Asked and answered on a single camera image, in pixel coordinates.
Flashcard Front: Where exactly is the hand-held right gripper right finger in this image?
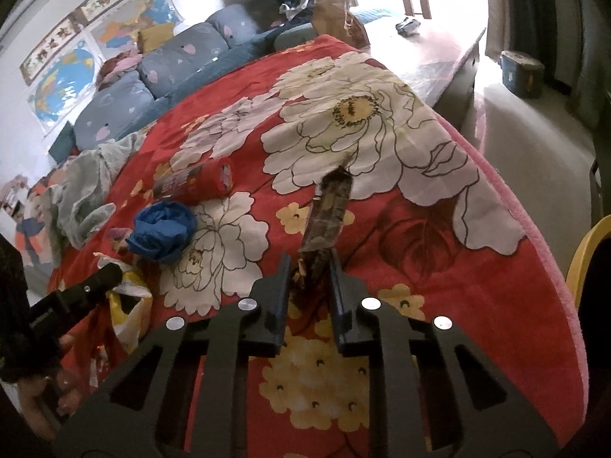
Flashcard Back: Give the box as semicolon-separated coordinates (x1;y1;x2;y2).
328;250;560;458

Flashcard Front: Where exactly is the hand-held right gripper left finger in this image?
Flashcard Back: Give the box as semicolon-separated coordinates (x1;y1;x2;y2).
52;253;293;458

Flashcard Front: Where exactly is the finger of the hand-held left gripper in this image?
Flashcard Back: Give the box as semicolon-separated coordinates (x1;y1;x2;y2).
57;262;124;319

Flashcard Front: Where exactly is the yellow white snack packet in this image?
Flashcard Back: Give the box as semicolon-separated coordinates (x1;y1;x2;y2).
94;252;154;355

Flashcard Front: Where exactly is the blue plastic bag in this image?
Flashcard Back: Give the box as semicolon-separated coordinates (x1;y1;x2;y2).
126;199;198;264

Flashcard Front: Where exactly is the dark snack wrapper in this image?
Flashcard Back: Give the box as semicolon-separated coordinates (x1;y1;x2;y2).
298;164;355;299

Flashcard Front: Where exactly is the red plastic wrapper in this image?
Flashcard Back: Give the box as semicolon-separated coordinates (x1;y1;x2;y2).
153;162;234;200

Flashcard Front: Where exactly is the yellow trash bin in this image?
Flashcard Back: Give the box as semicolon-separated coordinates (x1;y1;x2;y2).
564;216;611;311

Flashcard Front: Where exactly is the person's left hand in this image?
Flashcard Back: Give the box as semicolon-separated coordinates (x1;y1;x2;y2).
19;334;84;440

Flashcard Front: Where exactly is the red floral blanket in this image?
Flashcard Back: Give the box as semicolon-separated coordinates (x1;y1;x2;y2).
48;33;590;458

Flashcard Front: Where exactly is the cartoon print cushion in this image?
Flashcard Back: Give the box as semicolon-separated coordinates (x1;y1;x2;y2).
0;174;65;268

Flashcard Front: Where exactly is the grey-green floral cloth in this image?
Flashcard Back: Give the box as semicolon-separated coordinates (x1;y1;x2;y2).
48;131;148;251

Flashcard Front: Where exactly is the teal cushion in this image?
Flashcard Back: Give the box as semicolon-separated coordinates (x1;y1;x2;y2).
48;121;77;165

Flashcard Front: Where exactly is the world map poster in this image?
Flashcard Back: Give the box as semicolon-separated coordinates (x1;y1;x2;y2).
26;38;106;129

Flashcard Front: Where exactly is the pile of pink red clothes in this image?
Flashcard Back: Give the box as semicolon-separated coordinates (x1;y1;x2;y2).
98;50;144;87

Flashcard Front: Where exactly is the blue heart-print sofa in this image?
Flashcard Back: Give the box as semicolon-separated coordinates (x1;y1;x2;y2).
48;4;325;163

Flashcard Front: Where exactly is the yellow pillow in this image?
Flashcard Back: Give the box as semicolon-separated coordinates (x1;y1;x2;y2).
138;24;179;53

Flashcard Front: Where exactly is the light low table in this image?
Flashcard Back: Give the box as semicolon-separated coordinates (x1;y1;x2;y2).
353;7;488;134

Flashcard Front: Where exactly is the country map poster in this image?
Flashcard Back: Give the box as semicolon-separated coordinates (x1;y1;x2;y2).
88;0;184;51

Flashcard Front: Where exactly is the brown paper bag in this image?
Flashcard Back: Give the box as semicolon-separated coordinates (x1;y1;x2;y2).
312;0;370;49

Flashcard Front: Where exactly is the dark blue cloth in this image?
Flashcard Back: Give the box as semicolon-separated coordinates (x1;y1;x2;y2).
274;0;316;27

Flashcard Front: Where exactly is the blue storage box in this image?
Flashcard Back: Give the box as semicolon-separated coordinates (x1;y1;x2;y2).
499;50;546;99

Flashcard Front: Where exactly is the grey curtain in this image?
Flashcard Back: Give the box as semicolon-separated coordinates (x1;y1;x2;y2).
484;0;611;129

